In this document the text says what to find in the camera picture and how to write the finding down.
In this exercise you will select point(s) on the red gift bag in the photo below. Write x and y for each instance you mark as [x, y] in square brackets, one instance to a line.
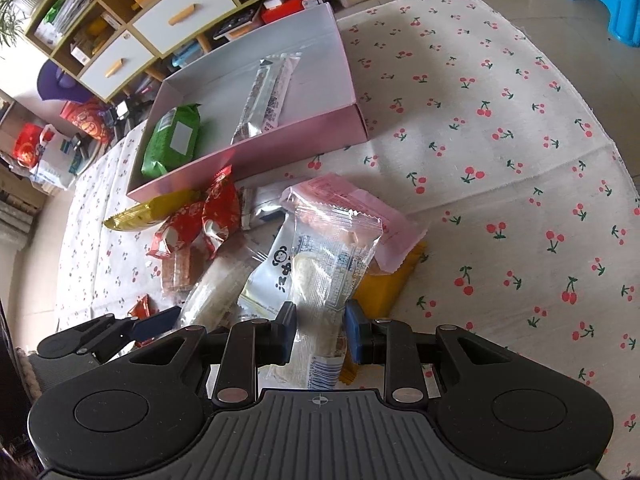
[87, 120]

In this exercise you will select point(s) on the purple cap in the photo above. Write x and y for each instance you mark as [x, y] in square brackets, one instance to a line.
[50, 82]

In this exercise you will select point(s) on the silver blue snack packet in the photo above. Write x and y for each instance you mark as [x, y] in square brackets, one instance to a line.
[262, 205]

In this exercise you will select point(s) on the small red snack packet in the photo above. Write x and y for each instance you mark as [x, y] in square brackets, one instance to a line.
[142, 307]

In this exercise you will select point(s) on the yellow snack packet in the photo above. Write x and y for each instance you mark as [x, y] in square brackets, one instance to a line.
[145, 212]

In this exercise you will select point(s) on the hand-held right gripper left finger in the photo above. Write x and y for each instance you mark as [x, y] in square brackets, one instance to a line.
[287, 332]

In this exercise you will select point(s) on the black tripod stand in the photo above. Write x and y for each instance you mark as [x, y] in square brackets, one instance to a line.
[121, 110]

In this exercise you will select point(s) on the silver long snack packet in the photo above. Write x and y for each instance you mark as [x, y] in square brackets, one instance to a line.
[252, 105]

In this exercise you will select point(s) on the red cardboard box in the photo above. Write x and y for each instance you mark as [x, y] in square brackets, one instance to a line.
[280, 10]

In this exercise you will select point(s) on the clear blue print packet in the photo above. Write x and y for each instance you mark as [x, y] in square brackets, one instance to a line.
[325, 280]

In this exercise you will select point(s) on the clear rice cracker packet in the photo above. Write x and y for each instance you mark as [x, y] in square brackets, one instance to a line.
[212, 287]

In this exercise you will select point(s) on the white long snack packet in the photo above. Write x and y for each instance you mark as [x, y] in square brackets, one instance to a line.
[280, 90]

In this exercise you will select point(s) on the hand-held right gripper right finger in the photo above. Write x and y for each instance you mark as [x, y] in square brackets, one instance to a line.
[355, 335]

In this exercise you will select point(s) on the clear lidded storage container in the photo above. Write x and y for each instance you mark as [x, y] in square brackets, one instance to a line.
[235, 27]

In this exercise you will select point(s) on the wide white drawer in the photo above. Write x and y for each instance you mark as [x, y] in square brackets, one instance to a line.
[210, 5]

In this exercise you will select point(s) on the red white plastic bag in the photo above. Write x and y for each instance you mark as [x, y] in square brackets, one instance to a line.
[30, 145]

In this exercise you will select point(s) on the small white drawer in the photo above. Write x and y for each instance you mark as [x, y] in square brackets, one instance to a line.
[130, 57]

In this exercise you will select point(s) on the green snack packet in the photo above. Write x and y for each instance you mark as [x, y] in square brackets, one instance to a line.
[170, 142]

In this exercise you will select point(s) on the orange snack packet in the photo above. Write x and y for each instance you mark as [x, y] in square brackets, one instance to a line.
[382, 290]

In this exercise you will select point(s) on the pink cardboard box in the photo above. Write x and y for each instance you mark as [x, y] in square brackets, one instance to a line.
[225, 75]

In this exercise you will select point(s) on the blue lidded plastic box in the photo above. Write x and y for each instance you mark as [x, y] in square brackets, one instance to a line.
[189, 55]

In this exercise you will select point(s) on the white panda print packet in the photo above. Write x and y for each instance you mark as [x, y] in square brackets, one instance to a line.
[272, 270]

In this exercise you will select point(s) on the cherry print cloth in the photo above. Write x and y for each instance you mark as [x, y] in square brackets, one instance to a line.
[500, 185]

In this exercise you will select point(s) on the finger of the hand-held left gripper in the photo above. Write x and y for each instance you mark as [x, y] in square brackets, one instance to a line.
[150, 323]

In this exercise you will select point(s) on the green potted plant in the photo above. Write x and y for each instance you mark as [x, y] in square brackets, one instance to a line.
[12, 5]

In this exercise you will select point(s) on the pink snack packet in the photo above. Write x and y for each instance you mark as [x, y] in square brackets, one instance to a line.
[370, 205]

